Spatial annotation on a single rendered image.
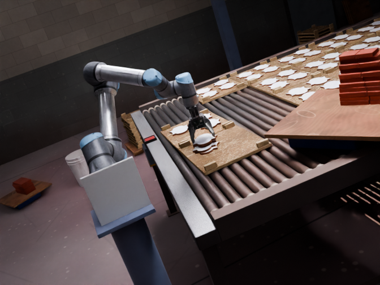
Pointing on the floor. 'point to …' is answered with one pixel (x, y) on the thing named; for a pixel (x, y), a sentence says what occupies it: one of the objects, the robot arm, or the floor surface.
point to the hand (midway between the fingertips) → (203, 139)
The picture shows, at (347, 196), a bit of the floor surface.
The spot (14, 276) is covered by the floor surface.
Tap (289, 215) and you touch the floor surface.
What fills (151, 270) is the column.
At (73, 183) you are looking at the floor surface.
